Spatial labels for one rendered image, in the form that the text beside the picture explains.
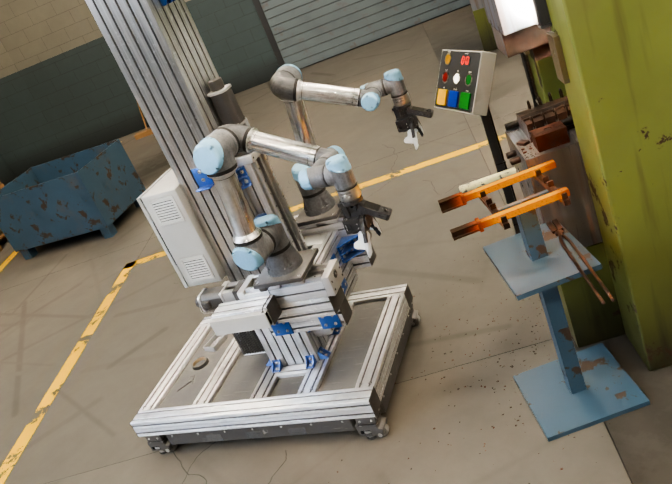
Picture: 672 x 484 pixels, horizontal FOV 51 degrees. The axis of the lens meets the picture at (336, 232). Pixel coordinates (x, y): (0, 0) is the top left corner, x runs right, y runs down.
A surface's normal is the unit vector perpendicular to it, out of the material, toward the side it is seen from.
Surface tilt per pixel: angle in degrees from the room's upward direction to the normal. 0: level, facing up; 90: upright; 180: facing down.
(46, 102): 90
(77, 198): 90
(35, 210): 90
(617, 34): 90
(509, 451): 0
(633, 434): 0
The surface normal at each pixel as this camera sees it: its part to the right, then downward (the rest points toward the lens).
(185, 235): -0.27, 0.51
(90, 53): -0.03, 0.44
